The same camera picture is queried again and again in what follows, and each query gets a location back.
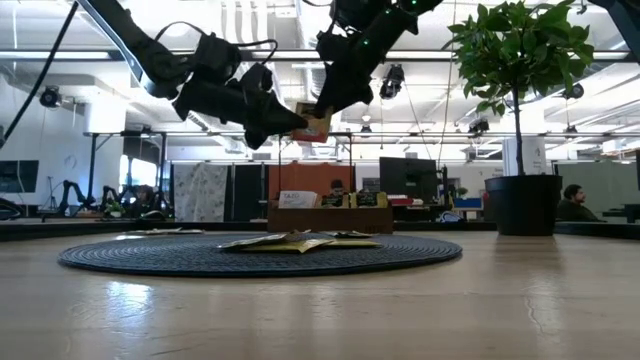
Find black partition panel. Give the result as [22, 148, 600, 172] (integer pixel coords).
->
[230, 163, 271, 222]

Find grey-green partition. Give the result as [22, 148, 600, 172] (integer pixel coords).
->
[554, 162, 640, 206]

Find brown wooden compartment box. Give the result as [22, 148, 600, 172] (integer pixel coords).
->
[267, 206, 395, 235]

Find black metal rig frame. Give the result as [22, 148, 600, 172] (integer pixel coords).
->
[0, 218, 640, 240]

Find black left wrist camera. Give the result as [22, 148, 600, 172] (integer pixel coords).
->
[192, 32, 244, 84]

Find orange partition panel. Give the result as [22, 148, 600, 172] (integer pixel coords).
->
[267, 162, 355, 201]

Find dark wall monitor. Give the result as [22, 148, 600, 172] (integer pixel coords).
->
[0, 159, 41, 195]

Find green plant in black pot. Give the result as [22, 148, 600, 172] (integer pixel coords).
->
[444, 0, 596, 237]

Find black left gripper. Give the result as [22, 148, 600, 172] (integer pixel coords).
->
[172, 62, 310, 151]

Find black computer monitor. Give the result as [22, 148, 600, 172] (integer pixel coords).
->
[378, 156, 439, 205]

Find white patterned curtain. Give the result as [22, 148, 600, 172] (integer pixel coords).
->
[172, 163, 230, 223]

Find round dark woven placemat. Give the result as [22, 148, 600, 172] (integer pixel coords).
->
[57, 232, 464, 279]

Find black background rig frame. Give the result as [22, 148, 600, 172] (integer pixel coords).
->
[82, 129, 171, 220]

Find blue box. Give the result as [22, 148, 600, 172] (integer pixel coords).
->
[452, 197, 485, 211]

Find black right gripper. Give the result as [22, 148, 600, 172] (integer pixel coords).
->
[312, 7, 419, 120]

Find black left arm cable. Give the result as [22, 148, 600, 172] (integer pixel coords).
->
[0, 0, 80, 149]

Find tea packets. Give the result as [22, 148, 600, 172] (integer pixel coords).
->
[217, 229, 312, 250]

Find white pillar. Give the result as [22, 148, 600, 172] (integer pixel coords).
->
[501, 135, 549, 176]

